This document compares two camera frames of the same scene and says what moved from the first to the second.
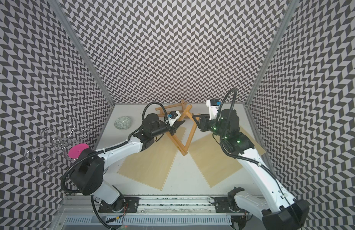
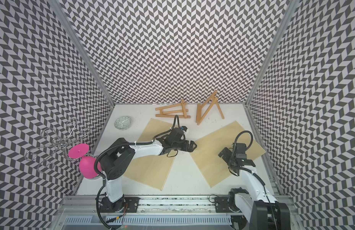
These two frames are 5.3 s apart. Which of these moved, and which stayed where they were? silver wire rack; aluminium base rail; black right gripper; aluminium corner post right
Moved: black right gripper
Stayed: aluminium corner post right; silver wire rack; aluminium base rail
